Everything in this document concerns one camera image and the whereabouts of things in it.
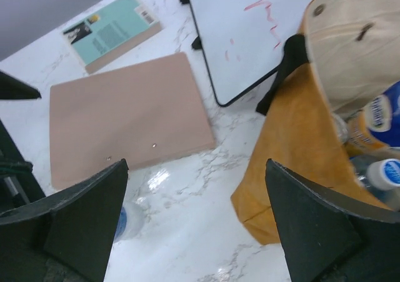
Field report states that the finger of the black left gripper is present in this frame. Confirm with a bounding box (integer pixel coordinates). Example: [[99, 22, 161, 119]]
[[0, 71, 41, 100]]

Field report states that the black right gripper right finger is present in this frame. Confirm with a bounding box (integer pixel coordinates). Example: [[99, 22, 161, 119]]
[[265, 159, 399, 281]]

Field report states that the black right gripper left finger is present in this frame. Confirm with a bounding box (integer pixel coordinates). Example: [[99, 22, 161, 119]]
[[1, 159, 128, 281]]

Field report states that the clear water bottle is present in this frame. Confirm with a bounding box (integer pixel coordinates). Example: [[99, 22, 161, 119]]
[[114, 201, 145, 242], [349, 155, 399, 212]]

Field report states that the blue white drink carton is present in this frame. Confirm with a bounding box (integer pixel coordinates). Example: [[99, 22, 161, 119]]
[[346, 83, 399, 158]]

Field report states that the yellow canvas tote bag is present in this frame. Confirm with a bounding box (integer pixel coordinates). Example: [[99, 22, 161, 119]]
[[231, 0, 399, 245]]

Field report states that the teal booklet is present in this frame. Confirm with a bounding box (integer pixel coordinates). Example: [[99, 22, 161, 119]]
[[62, 0, 162, 74]]

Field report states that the pink notebook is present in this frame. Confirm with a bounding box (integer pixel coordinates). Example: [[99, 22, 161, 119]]
[[49, 53, 216, 190]]

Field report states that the small whiteboard with writing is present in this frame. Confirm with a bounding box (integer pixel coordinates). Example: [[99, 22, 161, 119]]
[[180, 0, 312, 107]]

